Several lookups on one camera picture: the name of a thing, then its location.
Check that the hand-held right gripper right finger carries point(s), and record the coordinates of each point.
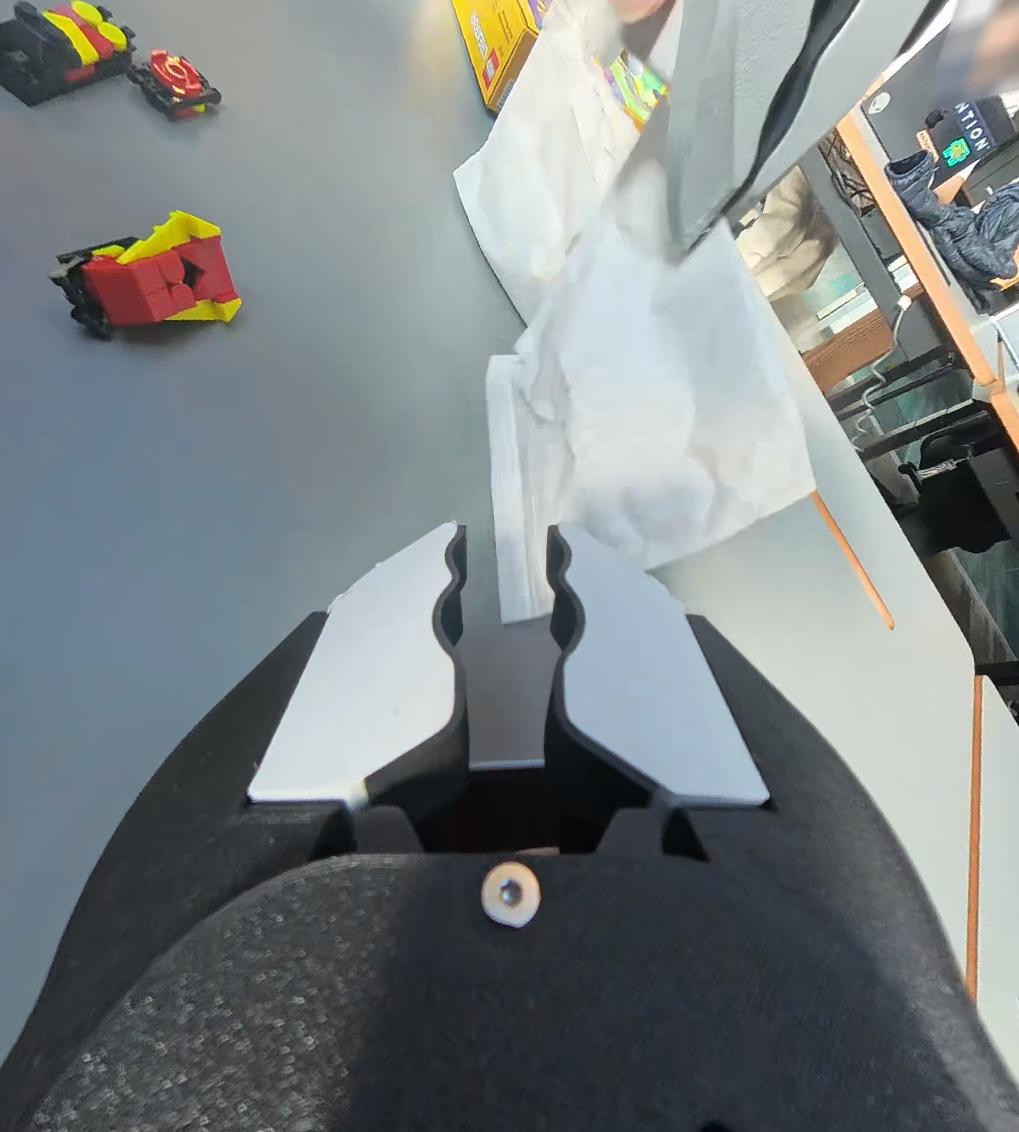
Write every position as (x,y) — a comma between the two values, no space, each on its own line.
(660,708)

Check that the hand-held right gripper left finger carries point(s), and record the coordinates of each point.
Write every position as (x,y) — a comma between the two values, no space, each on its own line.
(359,708)

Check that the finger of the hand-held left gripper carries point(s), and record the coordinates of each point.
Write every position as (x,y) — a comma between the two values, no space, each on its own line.
(731,107)
(846,71)

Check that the torn printed white paper bag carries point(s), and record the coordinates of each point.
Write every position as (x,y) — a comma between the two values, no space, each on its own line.
(545,177)

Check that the large plain white paper bag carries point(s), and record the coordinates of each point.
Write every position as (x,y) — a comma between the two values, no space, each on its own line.
(651,407)

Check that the black red yellow lego build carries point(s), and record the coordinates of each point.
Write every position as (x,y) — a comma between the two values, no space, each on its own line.
(156,280)

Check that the long black studded lego strip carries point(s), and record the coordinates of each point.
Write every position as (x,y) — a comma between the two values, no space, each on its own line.
(50,45)

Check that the colourful cardboard lego box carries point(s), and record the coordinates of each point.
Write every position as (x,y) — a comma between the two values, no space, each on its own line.
(501,36)

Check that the black lego plate red wheel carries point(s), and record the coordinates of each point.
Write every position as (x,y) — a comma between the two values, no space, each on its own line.
(177,84)

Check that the person's left hand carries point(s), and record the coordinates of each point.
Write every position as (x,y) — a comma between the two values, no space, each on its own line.
(642,9)

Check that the dark blue jacket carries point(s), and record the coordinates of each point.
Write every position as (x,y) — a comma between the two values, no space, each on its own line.
(969,221)

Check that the wooden plank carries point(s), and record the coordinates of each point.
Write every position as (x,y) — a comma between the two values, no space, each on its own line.
(846,351)

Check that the wood edged desk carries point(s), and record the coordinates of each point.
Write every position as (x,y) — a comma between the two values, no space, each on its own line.
(969,354)

